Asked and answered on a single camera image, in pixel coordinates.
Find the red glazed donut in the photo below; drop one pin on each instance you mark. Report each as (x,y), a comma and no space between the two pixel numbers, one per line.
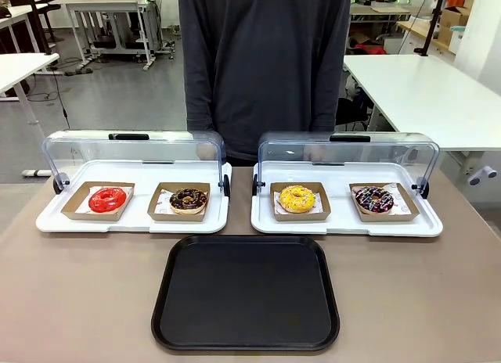
(98,202)

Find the black plastic serving tray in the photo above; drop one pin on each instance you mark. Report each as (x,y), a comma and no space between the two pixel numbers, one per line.
(244,292)

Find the white round table fitting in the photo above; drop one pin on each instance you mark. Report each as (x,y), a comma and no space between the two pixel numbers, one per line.
(482,176)

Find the wood-top workbench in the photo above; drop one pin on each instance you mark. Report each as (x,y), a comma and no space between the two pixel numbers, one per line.
(415,28)

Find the clear hinged display lid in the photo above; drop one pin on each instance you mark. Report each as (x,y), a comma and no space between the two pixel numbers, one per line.
(117,148)
(391,152)

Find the white table with leg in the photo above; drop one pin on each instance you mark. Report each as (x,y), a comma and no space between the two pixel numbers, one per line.
(23,65)

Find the person's right hand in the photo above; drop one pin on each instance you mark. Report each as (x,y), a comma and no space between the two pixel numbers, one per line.
(204,152)

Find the yellow sprinkled donut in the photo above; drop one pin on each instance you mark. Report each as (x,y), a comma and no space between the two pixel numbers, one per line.
(287,200)

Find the person's left hand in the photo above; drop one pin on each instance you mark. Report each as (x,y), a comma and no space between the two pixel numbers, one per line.
(316,152)

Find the chocolate donut with nuts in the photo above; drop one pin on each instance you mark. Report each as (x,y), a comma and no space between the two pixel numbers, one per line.
(178,203)

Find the large white table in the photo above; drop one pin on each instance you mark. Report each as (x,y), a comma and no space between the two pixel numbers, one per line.
(422,93)

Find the grey height-adjustable desk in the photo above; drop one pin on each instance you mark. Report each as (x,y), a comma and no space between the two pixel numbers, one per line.
(105,1)

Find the person's dark grey sweater torso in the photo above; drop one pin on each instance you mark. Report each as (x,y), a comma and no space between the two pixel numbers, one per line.
(262,65)

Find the white printed paper liner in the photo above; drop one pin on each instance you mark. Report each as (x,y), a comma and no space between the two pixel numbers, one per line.
(82,207)
(401,206)
(319,201)
(161,209)

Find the white display case base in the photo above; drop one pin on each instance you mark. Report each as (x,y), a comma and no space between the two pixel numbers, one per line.
(141,174)
(336,176)

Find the brown cardboard donut box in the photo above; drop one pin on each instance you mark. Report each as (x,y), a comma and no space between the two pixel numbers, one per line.
(387,218)
(172,218)
(90,216)
(301,218)

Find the person's left forearm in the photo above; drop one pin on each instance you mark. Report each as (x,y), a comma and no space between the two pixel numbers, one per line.
(325,105)

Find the black camera stand pole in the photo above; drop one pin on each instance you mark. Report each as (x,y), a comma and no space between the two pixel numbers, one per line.
(432,22)

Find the dark donut with white stripes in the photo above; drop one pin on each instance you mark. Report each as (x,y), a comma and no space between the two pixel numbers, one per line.
(362,201)

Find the brown cardboard shipping box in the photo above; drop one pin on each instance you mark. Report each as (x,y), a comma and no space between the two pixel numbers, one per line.
(454,22)

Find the person's right forearm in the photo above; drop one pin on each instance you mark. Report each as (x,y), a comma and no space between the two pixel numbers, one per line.
(199,105)

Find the black office chair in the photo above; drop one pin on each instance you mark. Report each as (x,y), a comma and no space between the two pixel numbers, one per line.
(352,112)

